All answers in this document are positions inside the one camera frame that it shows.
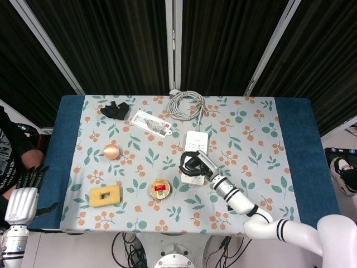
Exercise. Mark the yellow sponge with hole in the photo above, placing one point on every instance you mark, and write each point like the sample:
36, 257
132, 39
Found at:
96, 196

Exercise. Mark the fish print package card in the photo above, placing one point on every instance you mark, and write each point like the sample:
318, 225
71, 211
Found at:
150, 124

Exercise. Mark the black box with purple marks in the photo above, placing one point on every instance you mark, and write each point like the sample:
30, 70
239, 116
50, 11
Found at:
338, 151

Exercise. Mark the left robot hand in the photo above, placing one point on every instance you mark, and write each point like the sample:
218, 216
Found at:
22, 203

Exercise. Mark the person in black shirt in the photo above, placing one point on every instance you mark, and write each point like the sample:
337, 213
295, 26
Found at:
11, 145

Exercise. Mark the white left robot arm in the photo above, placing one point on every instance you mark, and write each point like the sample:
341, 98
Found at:
12, 243

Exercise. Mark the black and white sneaker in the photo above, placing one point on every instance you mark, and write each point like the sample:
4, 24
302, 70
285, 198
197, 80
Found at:
344, 173

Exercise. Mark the black pleated curtain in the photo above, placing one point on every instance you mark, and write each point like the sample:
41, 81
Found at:
117, 42

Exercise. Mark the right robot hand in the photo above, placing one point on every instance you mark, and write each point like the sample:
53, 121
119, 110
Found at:
207, 164

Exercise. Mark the round yellow tin red label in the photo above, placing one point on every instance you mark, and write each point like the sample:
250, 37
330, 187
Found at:
159, 190

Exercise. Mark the black fabric glove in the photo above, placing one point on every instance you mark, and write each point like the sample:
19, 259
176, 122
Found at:
115, 111

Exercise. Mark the fruit and leaf tablecloth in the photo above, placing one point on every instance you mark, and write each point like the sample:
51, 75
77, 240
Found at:
156, 164

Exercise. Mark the grey round robot base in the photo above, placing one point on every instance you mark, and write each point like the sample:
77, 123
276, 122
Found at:
174, 258

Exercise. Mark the copper pink egg ball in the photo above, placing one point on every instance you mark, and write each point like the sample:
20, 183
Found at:
111, 152

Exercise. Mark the white power strip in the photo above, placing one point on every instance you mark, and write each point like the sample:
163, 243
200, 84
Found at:
196, 139

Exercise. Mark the white slanted frame post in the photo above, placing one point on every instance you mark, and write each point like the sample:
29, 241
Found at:
53, 53
272, 50

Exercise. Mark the blue table cover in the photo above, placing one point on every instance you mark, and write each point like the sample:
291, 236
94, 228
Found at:
295, 139

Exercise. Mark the white upright frame post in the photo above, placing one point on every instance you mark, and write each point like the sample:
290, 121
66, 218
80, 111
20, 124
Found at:
173, 44

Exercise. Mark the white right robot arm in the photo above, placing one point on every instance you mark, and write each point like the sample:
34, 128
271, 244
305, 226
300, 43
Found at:
237, 195

